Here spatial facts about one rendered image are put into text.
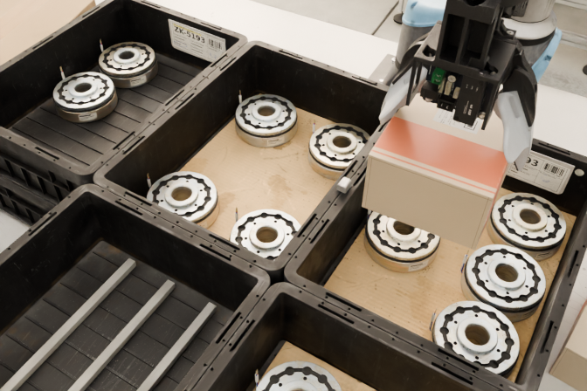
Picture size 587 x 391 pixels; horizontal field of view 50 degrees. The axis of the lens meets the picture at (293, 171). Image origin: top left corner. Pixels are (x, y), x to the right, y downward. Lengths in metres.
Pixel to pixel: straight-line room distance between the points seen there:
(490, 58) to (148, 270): 0.55
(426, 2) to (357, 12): 1.87
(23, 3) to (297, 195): 0.75
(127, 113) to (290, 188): 0.33
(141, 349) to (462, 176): 0.45
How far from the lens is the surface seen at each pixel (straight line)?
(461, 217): 0.62
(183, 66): 1.23
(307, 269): 0.79
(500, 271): 0.90
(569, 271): 0.84
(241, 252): 0.77
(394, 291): 0.87
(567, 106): 1.46
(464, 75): 0.53
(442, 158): 0.62
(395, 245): 0.88
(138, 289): 0.88
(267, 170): 1.00
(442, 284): 0.89
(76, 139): 1.11
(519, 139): 0.62
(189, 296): 0.87
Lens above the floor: 1.54
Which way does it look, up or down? 45 degrees down
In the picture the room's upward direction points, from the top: 1 degrees clockwise
